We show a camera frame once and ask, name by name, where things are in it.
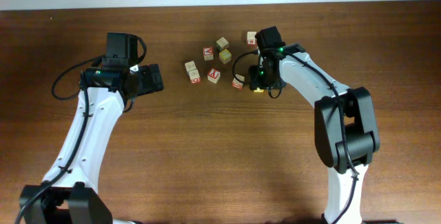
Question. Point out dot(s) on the wooden block red letter A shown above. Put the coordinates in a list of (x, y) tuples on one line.
[(208, 53)]

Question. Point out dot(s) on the wooden block green side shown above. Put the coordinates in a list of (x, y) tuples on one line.
[(222, 44)]

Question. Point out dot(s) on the wooden block red letter Y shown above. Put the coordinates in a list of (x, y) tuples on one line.
[(213, 75)]

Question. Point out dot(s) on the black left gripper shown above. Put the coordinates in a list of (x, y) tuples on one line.
[(151, 78)]

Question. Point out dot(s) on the wooden block red side engraved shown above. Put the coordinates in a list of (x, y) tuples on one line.
[(238, 81)]

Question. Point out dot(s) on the wooden block red number far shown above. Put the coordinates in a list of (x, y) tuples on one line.
[(251, 38)]

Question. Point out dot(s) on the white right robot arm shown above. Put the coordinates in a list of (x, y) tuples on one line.
[(345, 130)]

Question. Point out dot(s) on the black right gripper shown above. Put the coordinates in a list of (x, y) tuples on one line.
[(253, 82)]

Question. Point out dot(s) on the wooden block red bottom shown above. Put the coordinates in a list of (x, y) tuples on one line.
[(194, 76)]

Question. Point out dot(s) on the plain wooden block upper left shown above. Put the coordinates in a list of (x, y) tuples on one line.
[(189, 66)]

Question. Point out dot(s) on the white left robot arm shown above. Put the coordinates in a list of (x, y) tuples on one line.
[(68, 192)]

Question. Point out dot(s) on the wooden block yellow side engraved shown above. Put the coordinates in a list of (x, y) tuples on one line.
[(259, 90)]

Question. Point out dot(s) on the wooden block yellow face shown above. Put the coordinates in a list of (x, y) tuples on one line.
[(225, 56)]

